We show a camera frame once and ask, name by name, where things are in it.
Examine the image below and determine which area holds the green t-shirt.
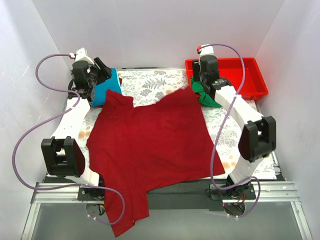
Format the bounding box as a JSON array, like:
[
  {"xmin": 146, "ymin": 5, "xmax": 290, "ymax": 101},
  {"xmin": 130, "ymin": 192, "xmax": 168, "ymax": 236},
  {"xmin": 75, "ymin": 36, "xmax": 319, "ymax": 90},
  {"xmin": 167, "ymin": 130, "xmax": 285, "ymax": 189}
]
[{"xmin": 190, "ymin": 77, "xmax": 221, "ymax": 108}]

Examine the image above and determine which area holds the aluminium frame rail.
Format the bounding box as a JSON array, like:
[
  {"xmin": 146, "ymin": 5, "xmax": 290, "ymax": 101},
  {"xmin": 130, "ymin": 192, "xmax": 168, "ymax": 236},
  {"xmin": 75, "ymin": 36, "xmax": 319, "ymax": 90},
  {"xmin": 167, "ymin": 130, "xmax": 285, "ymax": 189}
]
[{"xmin": 31, "ymin": 181, "xmax": 300, "ymax": 204}]

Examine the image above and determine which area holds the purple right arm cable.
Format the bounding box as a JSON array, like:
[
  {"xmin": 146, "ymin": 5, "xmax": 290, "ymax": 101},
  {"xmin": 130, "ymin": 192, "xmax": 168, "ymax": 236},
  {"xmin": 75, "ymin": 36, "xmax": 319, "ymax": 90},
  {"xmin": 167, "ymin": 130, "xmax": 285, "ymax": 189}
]
[{"xmin": 199, "ymin": 43, "xmax": 261, "ymax": 220}]

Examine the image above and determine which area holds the red plastic bin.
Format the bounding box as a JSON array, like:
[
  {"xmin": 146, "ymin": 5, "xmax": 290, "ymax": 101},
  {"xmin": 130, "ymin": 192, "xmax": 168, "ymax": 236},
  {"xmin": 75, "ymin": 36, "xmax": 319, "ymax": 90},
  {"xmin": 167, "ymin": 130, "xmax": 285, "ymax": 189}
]
[{"xmin": 184, "ymin": 57, "xmax": 269, "ymax": 101}]

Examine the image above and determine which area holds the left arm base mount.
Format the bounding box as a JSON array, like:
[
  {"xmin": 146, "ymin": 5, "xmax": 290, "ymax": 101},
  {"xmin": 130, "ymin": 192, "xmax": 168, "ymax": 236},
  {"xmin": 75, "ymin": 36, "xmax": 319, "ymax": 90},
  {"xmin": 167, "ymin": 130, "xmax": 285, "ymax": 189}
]
[{"xmin": 77, "ymin": 185, "xmax": 105, "ymax": 201}]

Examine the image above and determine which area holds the floral patterned table mat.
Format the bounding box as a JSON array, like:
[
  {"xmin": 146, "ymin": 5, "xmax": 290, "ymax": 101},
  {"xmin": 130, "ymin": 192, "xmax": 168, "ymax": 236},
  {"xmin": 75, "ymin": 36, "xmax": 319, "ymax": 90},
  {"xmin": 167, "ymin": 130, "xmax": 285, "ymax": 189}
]
[{"xmin": 74, "ymin": 69, "xmax": 278, "ymax": 180}]

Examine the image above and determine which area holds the blue folded t-shirt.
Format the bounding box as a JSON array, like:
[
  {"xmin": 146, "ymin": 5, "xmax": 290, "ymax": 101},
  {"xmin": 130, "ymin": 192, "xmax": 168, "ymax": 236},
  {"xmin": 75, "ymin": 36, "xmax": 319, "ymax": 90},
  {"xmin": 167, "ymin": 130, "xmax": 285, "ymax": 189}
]
[{"xmin": 91, "ymin": 68, "xmax": 122, "ymax": 108}]

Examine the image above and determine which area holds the dark red t-shirt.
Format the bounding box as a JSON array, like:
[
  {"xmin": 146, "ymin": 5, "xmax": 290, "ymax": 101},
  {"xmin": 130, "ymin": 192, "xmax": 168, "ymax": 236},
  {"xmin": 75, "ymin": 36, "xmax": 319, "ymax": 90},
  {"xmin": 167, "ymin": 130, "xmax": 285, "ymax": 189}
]
[{"xmin": 86, "ymin": 87, "xmax": 225, "ymax": 237}]

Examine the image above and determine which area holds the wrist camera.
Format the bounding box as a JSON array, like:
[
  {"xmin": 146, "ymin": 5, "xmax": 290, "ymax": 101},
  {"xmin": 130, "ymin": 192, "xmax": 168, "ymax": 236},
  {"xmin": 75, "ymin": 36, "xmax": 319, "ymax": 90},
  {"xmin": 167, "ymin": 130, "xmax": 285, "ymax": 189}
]
[
  {"xmin": 69, "ymin": 47, "xmax": 94, "ymax": 65},
  {"xmin": 196, "ymin": 44, "xmax": 214, "ymax": 58}
]

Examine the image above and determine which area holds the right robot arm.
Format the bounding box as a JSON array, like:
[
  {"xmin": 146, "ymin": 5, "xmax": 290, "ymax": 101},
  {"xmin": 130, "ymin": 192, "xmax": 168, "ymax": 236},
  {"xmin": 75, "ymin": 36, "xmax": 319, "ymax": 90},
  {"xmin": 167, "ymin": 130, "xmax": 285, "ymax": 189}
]
[{"xmin": 192, "ymin": 54, "xmax": 276, "ymax": 195}]

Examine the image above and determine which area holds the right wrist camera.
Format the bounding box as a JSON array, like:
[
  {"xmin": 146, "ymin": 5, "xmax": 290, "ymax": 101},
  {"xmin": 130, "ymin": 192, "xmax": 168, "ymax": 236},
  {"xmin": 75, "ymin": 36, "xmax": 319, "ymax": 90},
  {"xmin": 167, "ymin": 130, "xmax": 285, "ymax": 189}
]
[{"xmin": 196, "ymin": 44, "xmax": 214, "ymax": 58}]

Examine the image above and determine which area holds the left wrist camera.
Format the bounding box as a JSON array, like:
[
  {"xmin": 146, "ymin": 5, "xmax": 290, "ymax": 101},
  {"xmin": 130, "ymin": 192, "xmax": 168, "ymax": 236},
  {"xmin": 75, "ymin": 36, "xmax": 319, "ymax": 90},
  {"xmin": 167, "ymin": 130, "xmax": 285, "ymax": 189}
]
[{"xmin": 69, "ymin": 47, "xmax": 94, "ymax": 65}]

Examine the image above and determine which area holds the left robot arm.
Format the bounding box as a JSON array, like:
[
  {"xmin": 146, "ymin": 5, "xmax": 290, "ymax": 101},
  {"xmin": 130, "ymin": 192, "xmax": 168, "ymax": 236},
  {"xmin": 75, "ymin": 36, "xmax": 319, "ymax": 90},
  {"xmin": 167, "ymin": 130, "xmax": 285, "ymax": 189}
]
[{"xmin": 41, "ymin": 54, "xmax": 112, "ymax": 186}]

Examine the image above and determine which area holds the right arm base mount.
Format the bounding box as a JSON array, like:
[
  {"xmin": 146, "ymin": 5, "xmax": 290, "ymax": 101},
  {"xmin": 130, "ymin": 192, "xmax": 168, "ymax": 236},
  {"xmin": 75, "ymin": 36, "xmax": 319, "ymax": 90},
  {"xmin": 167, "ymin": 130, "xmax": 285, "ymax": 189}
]
[{"xmin": 205, "ymin": 182, "xmax": 256, "ymax": 201}]

